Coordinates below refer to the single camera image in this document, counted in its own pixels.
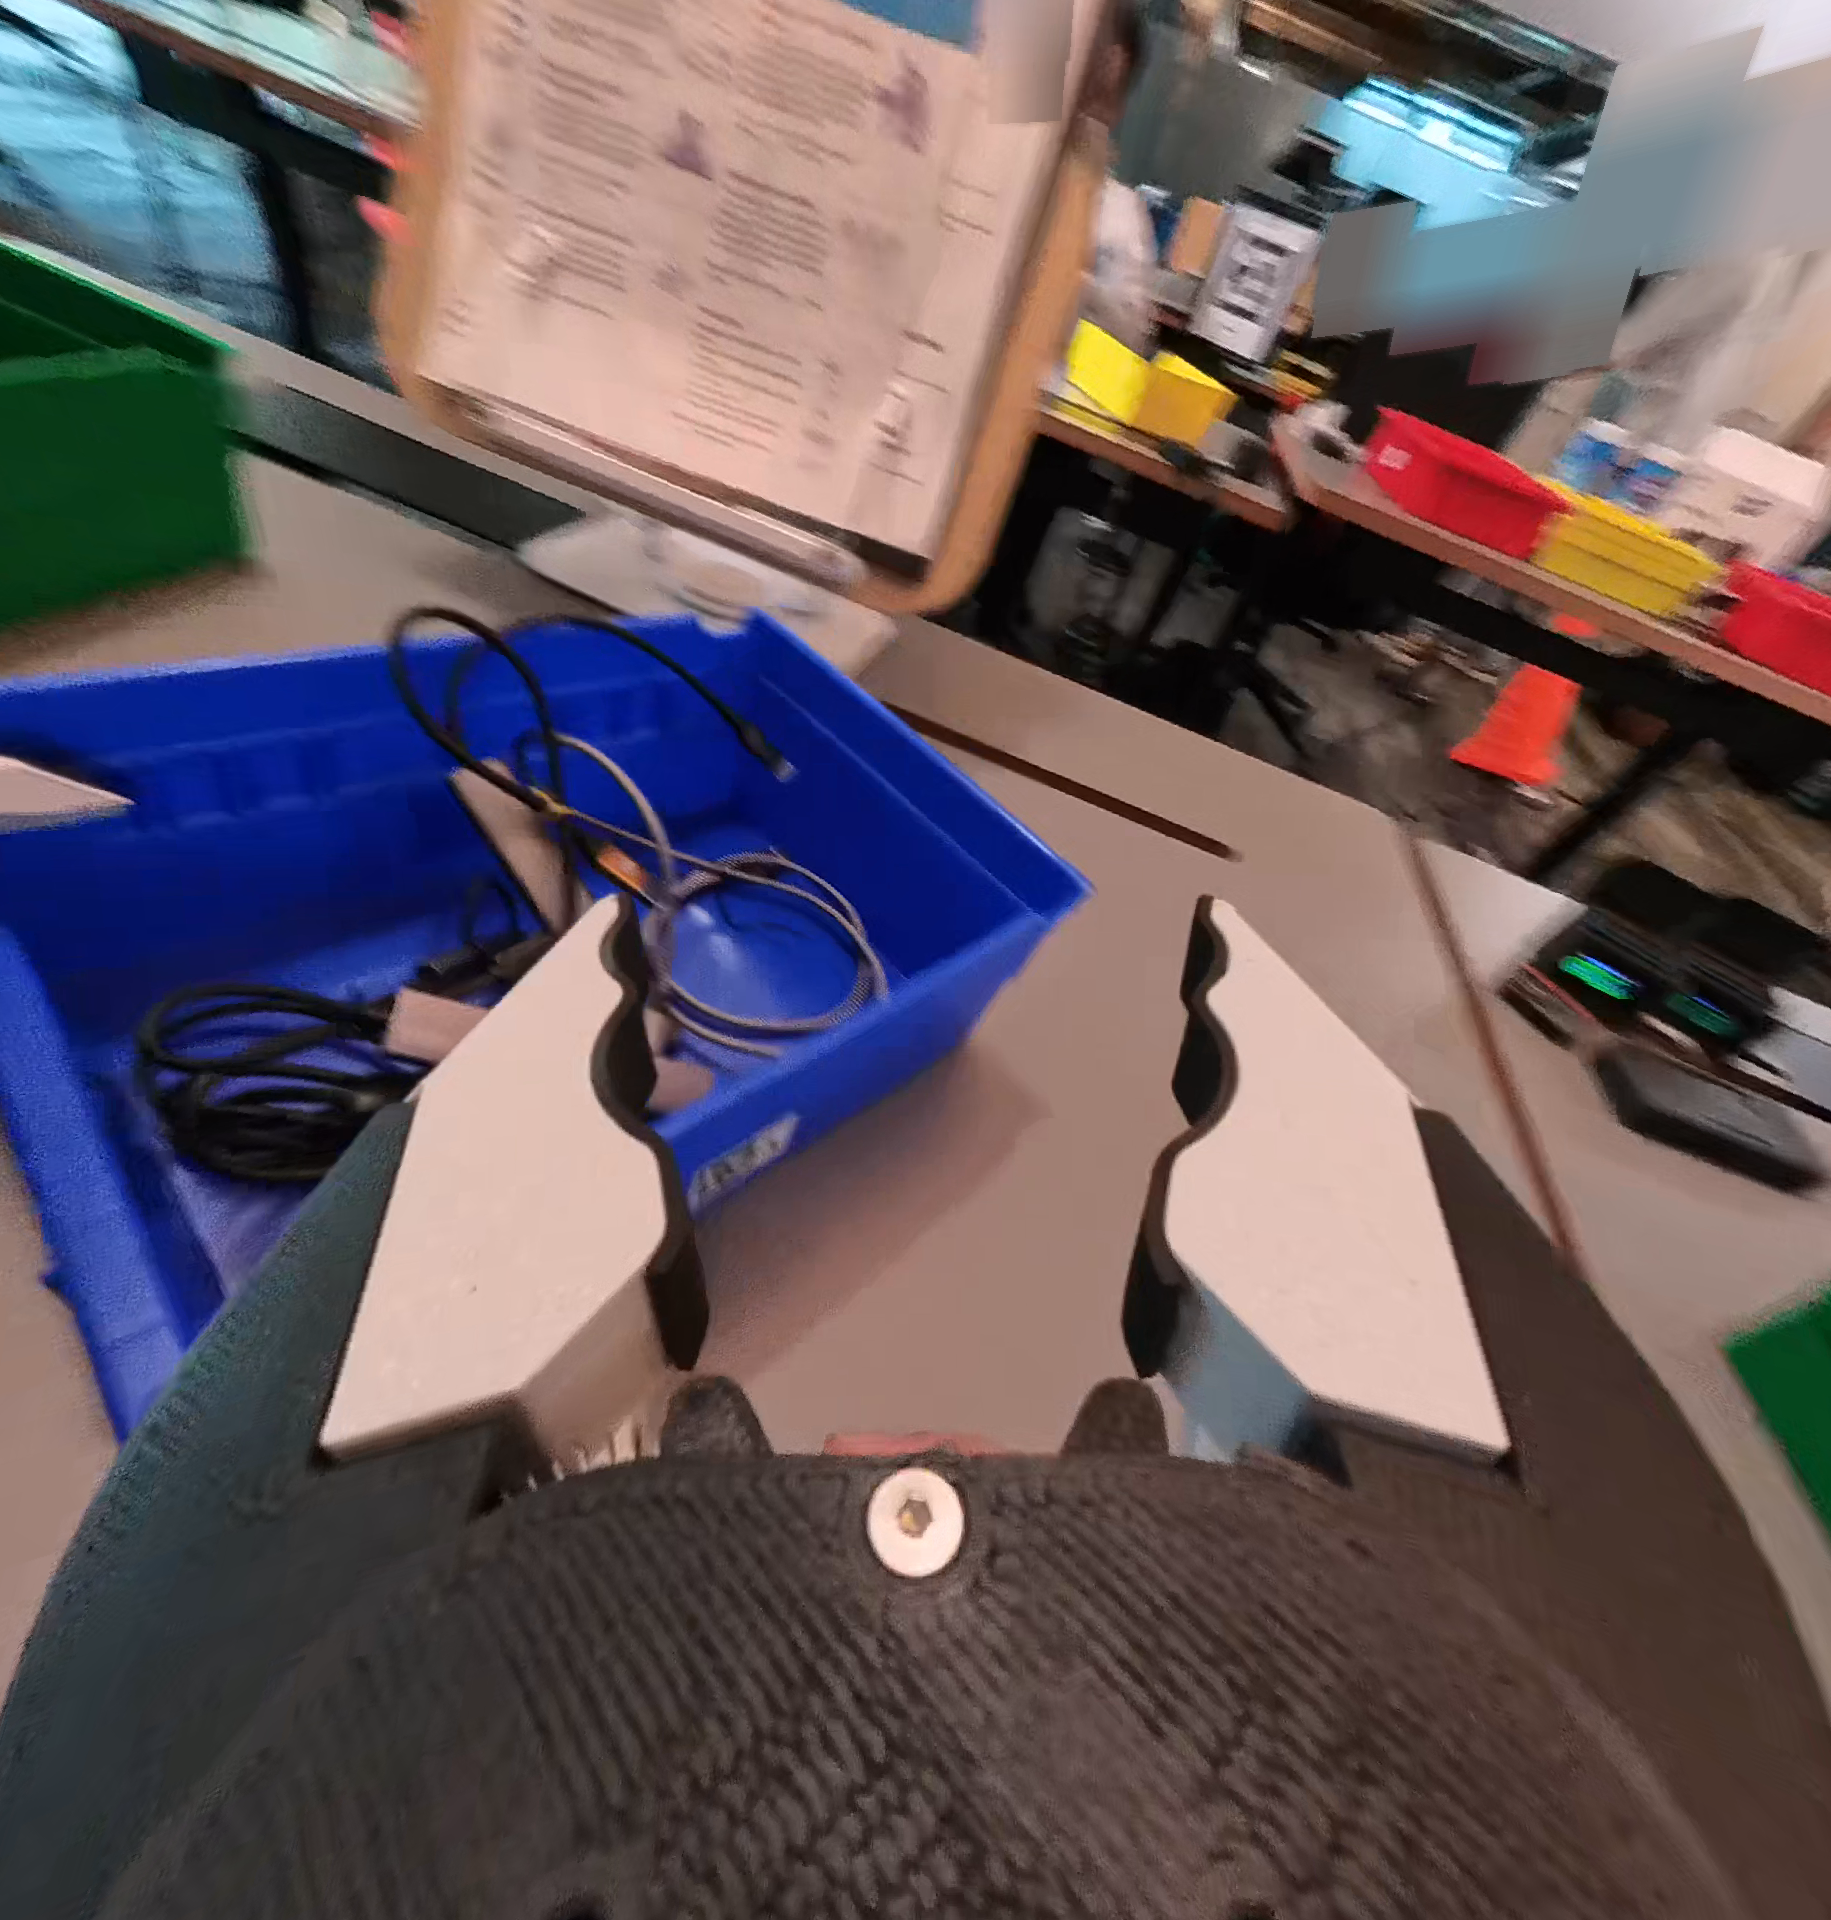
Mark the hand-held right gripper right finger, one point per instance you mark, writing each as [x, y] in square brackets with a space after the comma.
[1308, 1248]

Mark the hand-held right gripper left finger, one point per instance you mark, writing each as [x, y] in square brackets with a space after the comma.
[510, 1214]

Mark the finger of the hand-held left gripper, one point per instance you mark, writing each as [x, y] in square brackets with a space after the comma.
[21, 793]

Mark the green plastic bin with divider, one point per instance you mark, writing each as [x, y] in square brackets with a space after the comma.
[1816, 1424]

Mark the black electronic device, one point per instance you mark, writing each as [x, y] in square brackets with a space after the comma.
[1694, 1054]

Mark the blue plastic bin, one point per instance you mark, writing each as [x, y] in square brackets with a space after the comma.
[885, 843]

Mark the orange traffic cone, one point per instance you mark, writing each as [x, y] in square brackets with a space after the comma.
[1521, 729]

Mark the clear stand base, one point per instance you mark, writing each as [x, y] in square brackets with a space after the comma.
[702, 576]

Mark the long background work table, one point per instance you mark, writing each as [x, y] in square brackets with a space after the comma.
[1335, 486]

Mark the yellow plastic bin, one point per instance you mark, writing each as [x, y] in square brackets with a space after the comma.
[1143, 381]
[1629, 557]

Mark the red plastic bin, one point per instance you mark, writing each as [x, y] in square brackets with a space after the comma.
[1454, 480]
[1807, 639]

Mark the white cardboard box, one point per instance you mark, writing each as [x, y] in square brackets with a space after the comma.
[1753, 486]

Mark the wooden clipboard with paper sheet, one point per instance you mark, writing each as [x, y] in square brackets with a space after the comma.
[737, 255]

